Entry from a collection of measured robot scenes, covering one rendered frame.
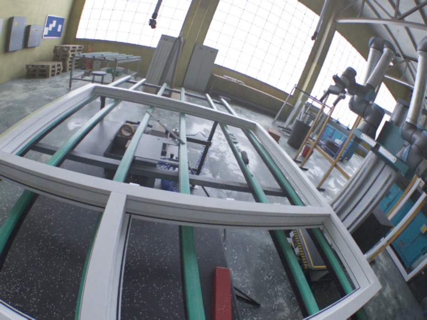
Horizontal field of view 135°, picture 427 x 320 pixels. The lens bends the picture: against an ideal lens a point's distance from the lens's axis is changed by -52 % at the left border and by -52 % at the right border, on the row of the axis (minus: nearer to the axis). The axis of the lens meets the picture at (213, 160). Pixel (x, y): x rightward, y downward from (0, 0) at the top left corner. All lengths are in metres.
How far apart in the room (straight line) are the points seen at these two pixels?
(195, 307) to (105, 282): 0.20
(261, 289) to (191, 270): 1.18
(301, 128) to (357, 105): 3.62
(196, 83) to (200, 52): 1.30
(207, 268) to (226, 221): 0.29
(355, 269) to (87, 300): 0.84
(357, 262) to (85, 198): 0.97
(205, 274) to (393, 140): 1.55
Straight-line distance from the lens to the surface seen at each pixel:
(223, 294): 0.73
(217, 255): 0.85
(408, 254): 4.42
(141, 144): 0.87
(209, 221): 0.55
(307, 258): 1.60
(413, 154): 1.11
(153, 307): 0.71
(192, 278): 0.46
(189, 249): 0.49
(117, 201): 0.47
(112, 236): 0.41
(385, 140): 1.67
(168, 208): 0.51
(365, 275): 0.83
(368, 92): 1.40
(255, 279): 1.62
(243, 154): 0.99
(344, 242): 0.85
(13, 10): 7.35
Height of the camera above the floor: 1.28
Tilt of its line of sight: 29 degrees down
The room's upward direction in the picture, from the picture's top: 21 degrees clockwise
